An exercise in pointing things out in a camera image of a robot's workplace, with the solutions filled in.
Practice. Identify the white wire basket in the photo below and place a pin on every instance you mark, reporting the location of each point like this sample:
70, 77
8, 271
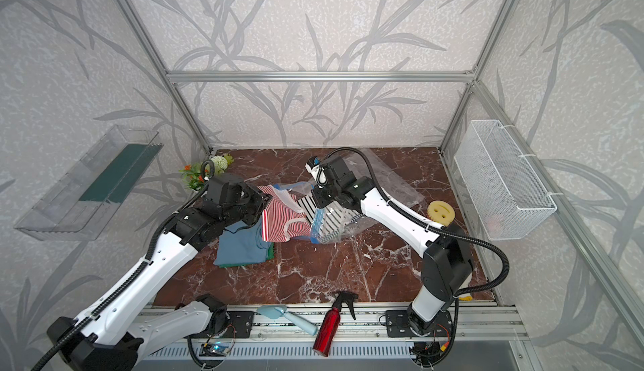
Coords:
508, 195

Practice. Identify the black white striped top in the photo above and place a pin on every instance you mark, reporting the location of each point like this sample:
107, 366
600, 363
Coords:
327, 224

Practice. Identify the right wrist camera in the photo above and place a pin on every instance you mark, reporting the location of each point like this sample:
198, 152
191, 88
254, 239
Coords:
313, 166

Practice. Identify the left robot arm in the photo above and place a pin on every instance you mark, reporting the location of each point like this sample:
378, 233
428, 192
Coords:
105, 336

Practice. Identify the clear vacuum bag blue zip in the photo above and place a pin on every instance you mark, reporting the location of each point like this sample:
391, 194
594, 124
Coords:
405, 194

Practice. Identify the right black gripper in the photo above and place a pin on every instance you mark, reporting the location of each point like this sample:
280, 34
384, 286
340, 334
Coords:
315, 192

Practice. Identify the potted plant white pot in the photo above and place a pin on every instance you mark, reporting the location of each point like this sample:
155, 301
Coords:
195, 175

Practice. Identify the blue garment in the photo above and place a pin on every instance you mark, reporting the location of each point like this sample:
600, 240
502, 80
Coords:
241, 244

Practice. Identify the green tank top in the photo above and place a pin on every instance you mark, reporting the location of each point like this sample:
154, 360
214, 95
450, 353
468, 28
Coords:
269, 252

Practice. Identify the light blue brush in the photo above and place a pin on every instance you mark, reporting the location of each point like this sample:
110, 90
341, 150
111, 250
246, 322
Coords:
275, 312

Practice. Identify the yellow smiley sponge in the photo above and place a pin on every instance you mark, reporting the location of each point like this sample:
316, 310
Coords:
441, 212

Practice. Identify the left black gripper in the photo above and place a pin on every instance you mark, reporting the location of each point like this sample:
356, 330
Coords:
260, 198

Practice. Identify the red spray bottle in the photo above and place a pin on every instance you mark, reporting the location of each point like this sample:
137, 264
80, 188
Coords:
331, 322

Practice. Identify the red white striped top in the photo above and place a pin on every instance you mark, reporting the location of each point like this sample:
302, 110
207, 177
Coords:
283, 219

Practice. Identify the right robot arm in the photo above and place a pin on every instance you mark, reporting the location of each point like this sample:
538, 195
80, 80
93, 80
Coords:
447, 261

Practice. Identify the clear plastic wall shelf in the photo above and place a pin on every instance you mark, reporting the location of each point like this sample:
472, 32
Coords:
83, 202

